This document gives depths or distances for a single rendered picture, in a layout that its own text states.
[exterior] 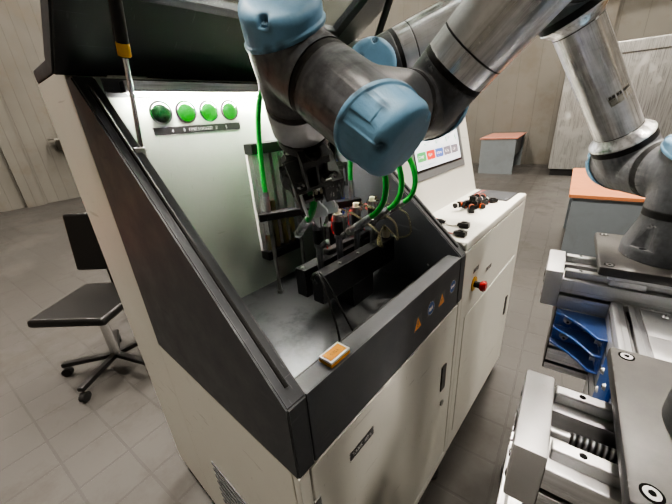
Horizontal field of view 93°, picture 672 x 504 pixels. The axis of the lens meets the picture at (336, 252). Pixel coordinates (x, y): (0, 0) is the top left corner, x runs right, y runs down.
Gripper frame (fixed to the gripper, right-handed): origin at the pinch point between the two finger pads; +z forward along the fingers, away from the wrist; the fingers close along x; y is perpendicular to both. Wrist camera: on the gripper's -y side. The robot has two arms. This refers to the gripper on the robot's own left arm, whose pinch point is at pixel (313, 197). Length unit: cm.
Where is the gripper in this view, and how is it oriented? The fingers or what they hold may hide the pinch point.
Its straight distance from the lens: 61.1
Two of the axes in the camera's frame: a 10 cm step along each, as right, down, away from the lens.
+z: 0.4, 3.7, 9.3
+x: 9.3, -3.5, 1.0
